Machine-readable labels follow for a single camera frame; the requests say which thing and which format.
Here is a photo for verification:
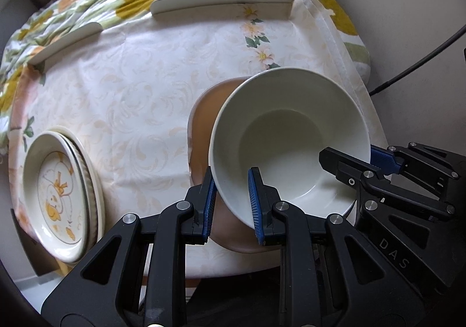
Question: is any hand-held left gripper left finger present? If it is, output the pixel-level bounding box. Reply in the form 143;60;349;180
40;166;217;327

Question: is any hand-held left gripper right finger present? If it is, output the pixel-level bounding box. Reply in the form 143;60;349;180
248;167;430;327

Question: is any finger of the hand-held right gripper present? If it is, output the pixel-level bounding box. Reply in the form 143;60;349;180
319;147;456;220
370;142;462;183

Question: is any white bowl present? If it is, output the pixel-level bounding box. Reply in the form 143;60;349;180
208;67;373;232

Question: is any duck print plate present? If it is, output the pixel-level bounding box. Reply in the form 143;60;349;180
22;130;91;264

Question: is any large white plate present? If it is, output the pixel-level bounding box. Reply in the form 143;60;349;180
54;127;107;251

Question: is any cream floral tablecloth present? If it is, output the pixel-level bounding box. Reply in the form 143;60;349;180
7;0;388;278

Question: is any pink plate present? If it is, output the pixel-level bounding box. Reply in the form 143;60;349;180
187;77;292;255

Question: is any black cable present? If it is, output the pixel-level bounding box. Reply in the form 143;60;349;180
368;23;466;96

